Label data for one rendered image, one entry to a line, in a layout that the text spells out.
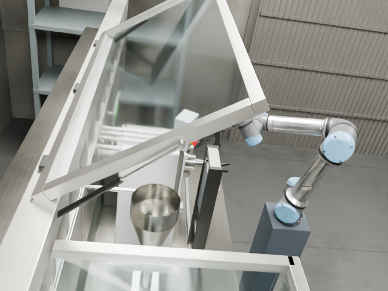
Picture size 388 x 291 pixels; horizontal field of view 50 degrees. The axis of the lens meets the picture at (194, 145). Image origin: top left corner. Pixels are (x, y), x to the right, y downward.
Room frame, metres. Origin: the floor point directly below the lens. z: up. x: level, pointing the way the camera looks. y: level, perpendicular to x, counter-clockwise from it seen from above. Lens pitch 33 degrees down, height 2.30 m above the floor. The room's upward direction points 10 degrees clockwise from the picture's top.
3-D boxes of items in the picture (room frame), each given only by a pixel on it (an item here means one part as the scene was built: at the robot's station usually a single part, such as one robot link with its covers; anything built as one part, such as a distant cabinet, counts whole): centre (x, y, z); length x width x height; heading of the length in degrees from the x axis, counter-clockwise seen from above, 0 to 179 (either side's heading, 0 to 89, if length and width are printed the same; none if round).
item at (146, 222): (0.89, 0.08, 1.50); 0.14 x 0.14 x 0.06
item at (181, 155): (1.07, 0.03, 1.51); 0.02 x 0.02 x 0.20
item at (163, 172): (1.27, 0.18, 1.17); 0.34 x 0.05 x 0.54; 98
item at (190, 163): (1.37, 0.02, 1.34); 0.06 x 0.06 x 0.06; 8
